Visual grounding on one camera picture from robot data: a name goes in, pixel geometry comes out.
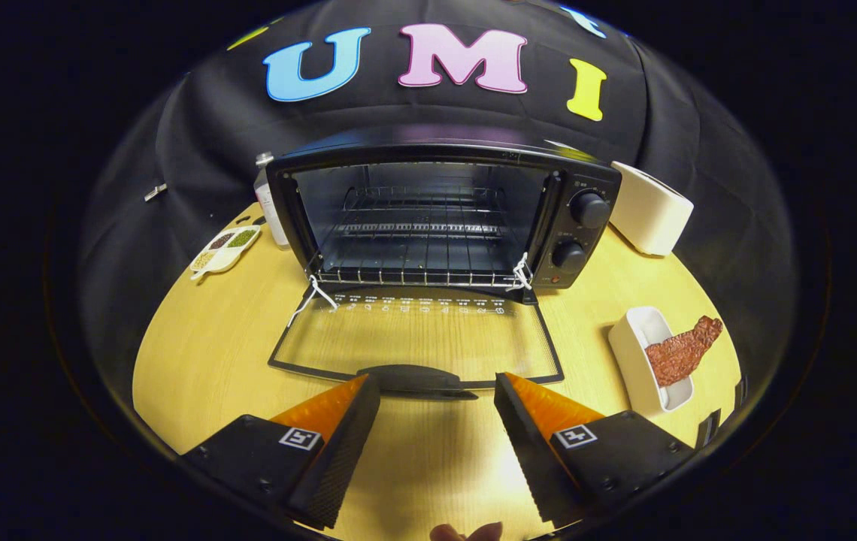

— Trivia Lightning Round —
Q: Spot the brown steak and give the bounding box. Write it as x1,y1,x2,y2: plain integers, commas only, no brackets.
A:
644,316,724,388

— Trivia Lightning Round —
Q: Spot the white divided spice tray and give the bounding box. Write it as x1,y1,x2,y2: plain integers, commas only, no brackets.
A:
189,224,262,283

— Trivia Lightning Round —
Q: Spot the white toaster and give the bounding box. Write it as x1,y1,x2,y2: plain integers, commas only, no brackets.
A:
609,161,695,257

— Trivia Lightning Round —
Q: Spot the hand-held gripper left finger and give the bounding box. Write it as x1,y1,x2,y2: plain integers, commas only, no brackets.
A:
180,373,382,530

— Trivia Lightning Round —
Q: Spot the black toaster oven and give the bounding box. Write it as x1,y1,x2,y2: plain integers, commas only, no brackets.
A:
267,128,622,400

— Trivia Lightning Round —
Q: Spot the white rectangular dish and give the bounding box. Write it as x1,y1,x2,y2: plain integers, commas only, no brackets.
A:
608,306,695,416

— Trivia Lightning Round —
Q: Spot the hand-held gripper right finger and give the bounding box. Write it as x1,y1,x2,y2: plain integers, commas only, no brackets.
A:
494,372,697,527

